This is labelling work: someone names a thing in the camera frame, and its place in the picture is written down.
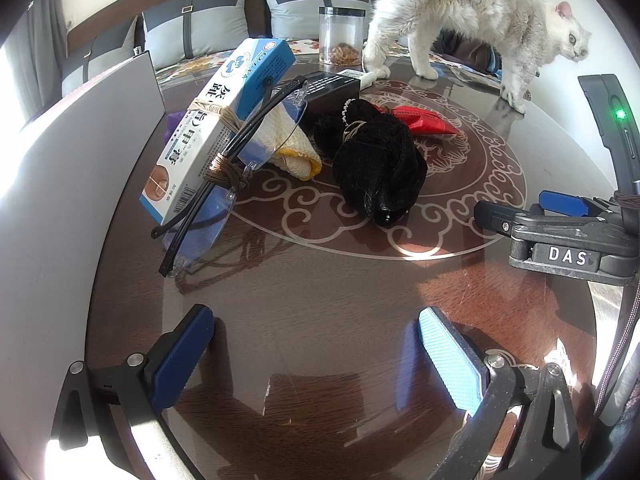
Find grey pillow with strap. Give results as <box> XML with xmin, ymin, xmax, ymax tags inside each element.
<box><xmin>62</xmin><ymin>15</ymin><xmax>141</xmax><ymax>96</ymax></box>
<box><xmin>258</xmin><ymin>0</ymin><xmax>386</xmax><ymax>41</ymax></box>
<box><xmin>141</xmin><ymin>0</ymin><xmax>251</xmax><ymax>72</ymax></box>

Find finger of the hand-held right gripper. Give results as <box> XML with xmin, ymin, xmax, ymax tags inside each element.
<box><xmin>474</xmin><ymin>201</ymin><xmax>526</xmax><ymax>237</ymax></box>
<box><xmin>539</xmin><ymin>190</ymin><xmax>592</xmax><ymax>217</ymax></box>

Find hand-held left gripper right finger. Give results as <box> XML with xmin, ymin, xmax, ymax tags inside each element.
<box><xmin>419</xmin><ymin>306</ymin><xmax>581</xmax><ymax>480</ymax></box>

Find purple toy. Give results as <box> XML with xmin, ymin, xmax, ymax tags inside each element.
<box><xmin>164</xmin><ymin>111</ymin><xmax>187</xmax><ymax>146</ymax></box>

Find red packet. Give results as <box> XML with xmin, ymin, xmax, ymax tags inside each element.
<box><xmin>372</xmin><ymin>104</ymin><xmax>461</xmax><ymax>137</ymax></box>

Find white and blue medicine box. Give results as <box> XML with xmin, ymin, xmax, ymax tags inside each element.
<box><xmin>139</xmin><ymin>37</ymin><xmax>297</xmax><ymax>227</ymax></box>

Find black framed glasses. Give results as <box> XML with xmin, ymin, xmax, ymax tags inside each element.
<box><xmin>150</xmin><ymin>75</ymin><xmax>307</xmax><ymax>281</ymax></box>

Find brown hair tie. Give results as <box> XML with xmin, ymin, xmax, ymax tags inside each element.
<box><xmin>202</xmin><ymin>152</ymin><xmax>248</xmax><ymax>188</ymax></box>

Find clear jar with black lid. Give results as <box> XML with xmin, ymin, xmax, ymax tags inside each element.
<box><xmin>318</xmin><ymin>6</ymin><xmax>372</xmax><ymax>67</ymax></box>

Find braided gripper cable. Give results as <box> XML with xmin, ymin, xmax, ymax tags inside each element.
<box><xmin>592</xmin><ymin>275</ymin><xmax>640</xmax><ymax>416</ymax></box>

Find yellow and white cloth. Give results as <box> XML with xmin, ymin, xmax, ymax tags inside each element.
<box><xmin>240</xmin><ymin>102</ymin><xmax>323</xmax><ymax>181</ymax></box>

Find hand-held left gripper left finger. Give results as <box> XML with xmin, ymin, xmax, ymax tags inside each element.
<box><xmin>52</xmin><ymin>304</ymin><xmax>216</xmax><ymax>467</ymax></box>

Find white cat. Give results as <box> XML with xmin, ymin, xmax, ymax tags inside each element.
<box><xmin>361</xmin><ymin>0</ymin><xmax>593</xmax><ymax>115</ymax></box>

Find black rectangular box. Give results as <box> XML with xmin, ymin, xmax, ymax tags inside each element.
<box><xmin>295</xmin><ymin>71</ymin><xmax>363</xmax><ymax>128</ymax></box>

